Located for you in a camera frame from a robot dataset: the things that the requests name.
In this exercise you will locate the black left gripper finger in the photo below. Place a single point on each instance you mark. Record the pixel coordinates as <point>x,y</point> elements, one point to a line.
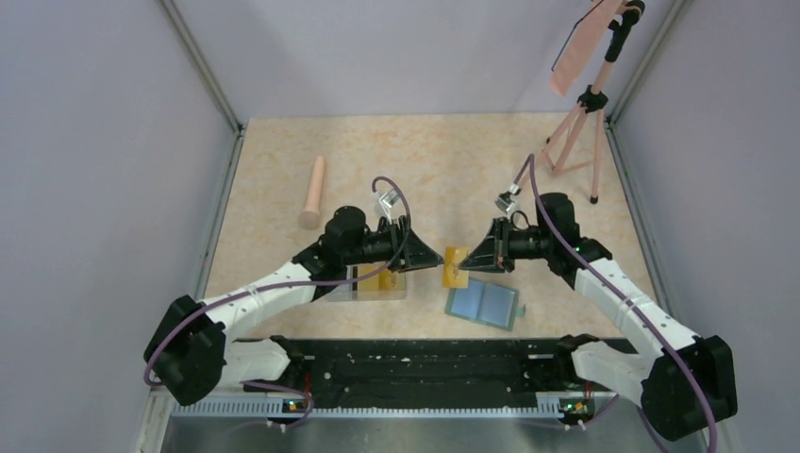
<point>417,253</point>
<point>404,266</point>

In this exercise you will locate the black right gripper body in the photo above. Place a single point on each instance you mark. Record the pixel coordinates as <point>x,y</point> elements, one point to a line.
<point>526,243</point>

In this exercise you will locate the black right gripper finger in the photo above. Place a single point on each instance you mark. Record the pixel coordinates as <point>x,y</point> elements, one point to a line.
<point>495,240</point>
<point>482,263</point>

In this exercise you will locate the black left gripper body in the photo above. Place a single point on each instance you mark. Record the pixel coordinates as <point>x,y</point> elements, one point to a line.
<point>386,245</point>

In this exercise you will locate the clear plastic card box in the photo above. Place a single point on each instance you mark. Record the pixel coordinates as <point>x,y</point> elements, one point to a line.
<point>344,293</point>

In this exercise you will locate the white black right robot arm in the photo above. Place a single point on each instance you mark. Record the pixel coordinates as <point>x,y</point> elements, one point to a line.
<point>680,380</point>

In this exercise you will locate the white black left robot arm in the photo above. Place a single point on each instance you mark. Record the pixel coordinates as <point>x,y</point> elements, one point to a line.
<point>198,346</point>

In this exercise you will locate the gold VIP credit card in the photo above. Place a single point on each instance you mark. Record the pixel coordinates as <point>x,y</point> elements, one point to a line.
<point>386,281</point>

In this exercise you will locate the pink tripod stand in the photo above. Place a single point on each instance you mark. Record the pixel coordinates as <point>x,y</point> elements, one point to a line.
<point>592,102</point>

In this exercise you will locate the pink flat panel on tripod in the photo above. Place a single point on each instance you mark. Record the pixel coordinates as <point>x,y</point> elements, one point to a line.
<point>581,44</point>

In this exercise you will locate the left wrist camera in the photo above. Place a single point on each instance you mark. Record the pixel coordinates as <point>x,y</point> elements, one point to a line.
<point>384,203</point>

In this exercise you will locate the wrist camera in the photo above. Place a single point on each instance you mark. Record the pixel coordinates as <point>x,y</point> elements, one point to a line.
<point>507,201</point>
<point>384,203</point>

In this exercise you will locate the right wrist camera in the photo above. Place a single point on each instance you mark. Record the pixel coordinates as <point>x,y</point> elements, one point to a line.
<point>507,201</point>

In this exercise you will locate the pink cylindrical handle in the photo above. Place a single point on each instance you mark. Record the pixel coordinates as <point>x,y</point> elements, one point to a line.
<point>309,217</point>

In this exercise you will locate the grey slotted cable duct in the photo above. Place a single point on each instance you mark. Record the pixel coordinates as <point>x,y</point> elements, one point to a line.
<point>271,407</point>

